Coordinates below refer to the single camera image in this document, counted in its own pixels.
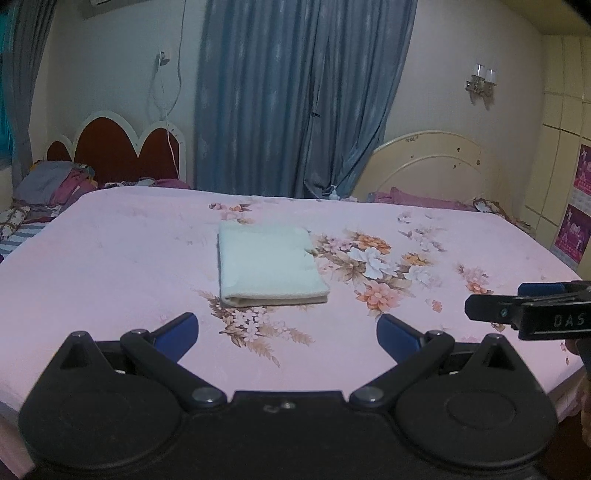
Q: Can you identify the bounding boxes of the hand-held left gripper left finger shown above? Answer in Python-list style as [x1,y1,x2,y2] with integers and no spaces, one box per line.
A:
[59,312,227,413]

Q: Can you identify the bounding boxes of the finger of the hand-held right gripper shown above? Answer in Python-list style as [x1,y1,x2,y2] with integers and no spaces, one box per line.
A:
[517,281,591,297]
[464,294,591,325]

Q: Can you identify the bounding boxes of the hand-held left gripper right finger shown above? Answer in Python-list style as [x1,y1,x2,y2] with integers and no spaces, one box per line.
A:
[349,314,523,412]

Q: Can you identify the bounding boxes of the white garment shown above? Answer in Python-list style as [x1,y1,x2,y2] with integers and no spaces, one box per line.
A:
[217,222,330,307]

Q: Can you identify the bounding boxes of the person's right forearm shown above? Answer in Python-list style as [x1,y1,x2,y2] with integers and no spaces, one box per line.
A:
[573,371,591,449]

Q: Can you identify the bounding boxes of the pile of clothes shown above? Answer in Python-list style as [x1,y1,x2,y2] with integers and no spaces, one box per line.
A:
[0,159,100,252]

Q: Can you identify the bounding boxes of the pink floral blanket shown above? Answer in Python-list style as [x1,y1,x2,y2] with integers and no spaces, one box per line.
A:
[0,187,585,480]

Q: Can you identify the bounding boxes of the purple pillow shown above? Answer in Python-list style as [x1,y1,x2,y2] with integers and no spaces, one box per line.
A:
[372,187,478,213]

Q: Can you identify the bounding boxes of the cream wardrobe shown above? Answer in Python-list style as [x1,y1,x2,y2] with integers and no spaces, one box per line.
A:
[524,34,591,273]

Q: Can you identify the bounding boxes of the cream headboard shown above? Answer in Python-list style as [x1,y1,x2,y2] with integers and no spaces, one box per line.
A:
[353,130,483,206]

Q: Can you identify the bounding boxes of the red scalloped headboard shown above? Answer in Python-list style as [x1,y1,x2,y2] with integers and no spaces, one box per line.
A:
[46,111,187,184]

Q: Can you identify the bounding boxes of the blue curtain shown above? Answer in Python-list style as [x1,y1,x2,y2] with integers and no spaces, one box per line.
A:
[194,0,419,201]

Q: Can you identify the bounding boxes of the window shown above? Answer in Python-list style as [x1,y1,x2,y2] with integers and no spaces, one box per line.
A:
[0,55,12,167]

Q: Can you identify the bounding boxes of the grey window curtain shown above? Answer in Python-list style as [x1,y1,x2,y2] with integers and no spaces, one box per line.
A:
[0,0,58,185]

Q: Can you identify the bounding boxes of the pink wall poster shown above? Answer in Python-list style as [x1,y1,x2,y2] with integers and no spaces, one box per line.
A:
[554,203,591,265]
[573,144,591,195]

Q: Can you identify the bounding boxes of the wall lamp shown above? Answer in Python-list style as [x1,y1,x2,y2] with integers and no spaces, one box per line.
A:
[465,64,498,101]

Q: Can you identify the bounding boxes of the wall charger with white cable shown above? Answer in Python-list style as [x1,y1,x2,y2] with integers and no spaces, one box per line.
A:
[147,0,184,178]

